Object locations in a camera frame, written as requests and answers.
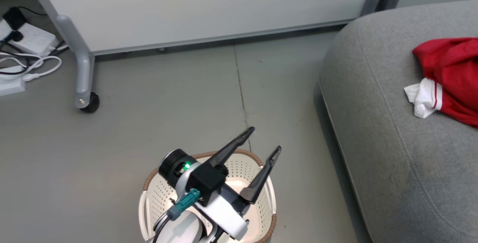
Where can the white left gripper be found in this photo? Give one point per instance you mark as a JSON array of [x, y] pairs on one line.
[[224, 217]]

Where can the plain red garment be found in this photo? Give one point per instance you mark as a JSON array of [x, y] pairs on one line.
[[448, 60]]

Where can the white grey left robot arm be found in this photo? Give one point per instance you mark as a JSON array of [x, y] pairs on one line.
[[186, 230]]

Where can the grey fabric sofa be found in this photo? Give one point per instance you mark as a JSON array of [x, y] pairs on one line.
[[373, 86]]

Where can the white perforated laundry basket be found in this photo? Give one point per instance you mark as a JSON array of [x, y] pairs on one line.
[[155, 198]]

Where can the black caster wheel of partition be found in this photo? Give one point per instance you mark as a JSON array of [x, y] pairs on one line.
[[91, 103]]

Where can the wide white power strip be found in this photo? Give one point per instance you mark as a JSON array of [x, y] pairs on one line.
[[35, 39]]

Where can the long white power strip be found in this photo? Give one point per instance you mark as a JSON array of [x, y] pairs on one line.
[[9, 85]]

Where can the black plug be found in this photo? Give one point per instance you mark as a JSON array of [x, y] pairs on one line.
[[13, 36]]

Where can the black power adapter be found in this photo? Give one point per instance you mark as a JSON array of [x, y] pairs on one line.
[[15, 17]]

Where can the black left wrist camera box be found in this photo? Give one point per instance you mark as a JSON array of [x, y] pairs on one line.
[[207, 181]]

